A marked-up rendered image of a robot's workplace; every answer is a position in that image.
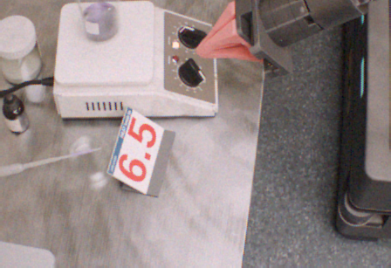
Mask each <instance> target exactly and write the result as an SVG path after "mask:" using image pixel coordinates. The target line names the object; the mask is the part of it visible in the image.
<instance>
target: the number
mask: <svg viewBox="0 0 391 268"><path fill-rule="evenodd" d="M159 132H160V129H159V128H158V127H157V126H156V125H153V124H152V123H151V122H149V121H147V120H144V118H142V117H140V116H139V115H137V114H136V113H132V115H131V117H130V122H129V124H128V126H127V132H126V136H125V138H124V141H123V145H122V147H121V151H120V154H119V159H118V161H117V165H116V168H115V171H114V173H115V174H116V175H119V176H120V177H121V178H124V179H125V180H126V181H129V182H131V183H132V184H133V185H135V186H137V187H139V188H140V189H143V187H144V184H145V182H146V178H147V172H148V170H149V167H150V162H151V160H152V155H153V152H154V147H155V145H156V142H157V138H158V135H159Z"/></svg>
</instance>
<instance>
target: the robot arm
mask: <svg viewBox="0 0 391 268"><path fill-rule="evenodd" d="M370 1H371V0H235V2H232V3H229V5H228V7H226V9H225V11H224V12H223V14H222V15H221V17H219V19H218V21H217V22H216V24H215V26H214V28H212V30H211V31H210V33H209V34H208V35H207V37H205V39H204V40H203V41H202V42H201V43H200V45H198V46H197V48H196V49H195V50H196V54H197V55H199V56H200V57H201V58H238V59H242V60H248V61H257V62H262V63H264V73H265V74H266V75H267V76H268V77H270V78H271V79H276V78H277V77H279V76H280V77H285V76H287V75H288V74H292V51H291V44H292V43H295V42H297V41H299V40H301V39H305V38H308V37H310V36H312V35H316V34H317V33H321V32H322V31H325V30H328V29H330V28H333V27H334V26H337V25H340V24H343V23H345V22H348V21H349V20H352V19H355V18H357V17H359V16H363V15H366V14H367V12H368V3H370ZM373 1H376V0H373Z"/></svg>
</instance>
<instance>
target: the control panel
mask: <svg viewBox="0 0 391 268"><path fill-rule="evenodd" d="M185 25H188V26H190V27H193V28H196V29H197V30H202V31H204V32H206V33H207V35H208V34H209V33H210V31H211V30H212V26H210V25H206V24H202V23H200V22H197V21H194V20H192V19H187V18H185V17H181V16H178V15H175V14H173V13H169V12H167V11H164V26H163V63H164V89H165V90H167V91H169V92H173V93H177V94H182V95H185V96H187V97H191V98H194V99H196V100H202V101H205V102H209V103H212V104H216V86H215V63H214V59H213V58H201V57H200V56H199V55H197V54H196V48H195V49H191V48H188V47H186V46H185V45H183V44H182V43H181V41H180V39H179V38H178V31H179V30H180V29H181V28H182V27H183V26H185ZM174 42H177V43H178V45H179V46H178V47H177V48H175V47H174V46H173V43H174ZM174 55H177V57H178V58H179V60H178V61H175V60H174V59H173V56H174ZM189 58H192V59H193V60H194V61H195V62H196V64H197V65H198V67H200V70H201V71H202V73H203V74H204V75H205V81H203V82H202V83H201V84H200V85H199V86H187V85H185V84H184V83H183V82H182V80H181V79H180V76H179V72H178V71H179V68H180V66H181V65H183V64H184V63H185V62H186V61H187V60H188V59H189Z"/></svg>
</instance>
